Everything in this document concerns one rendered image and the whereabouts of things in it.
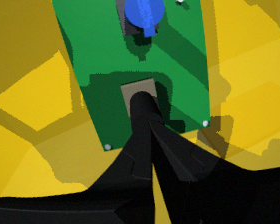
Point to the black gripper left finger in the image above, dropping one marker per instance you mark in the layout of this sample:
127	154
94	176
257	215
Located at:
122	195

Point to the green circuit board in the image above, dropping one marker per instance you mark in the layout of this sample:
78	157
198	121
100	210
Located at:
152	66

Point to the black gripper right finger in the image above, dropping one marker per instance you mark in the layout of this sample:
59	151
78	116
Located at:
200	188

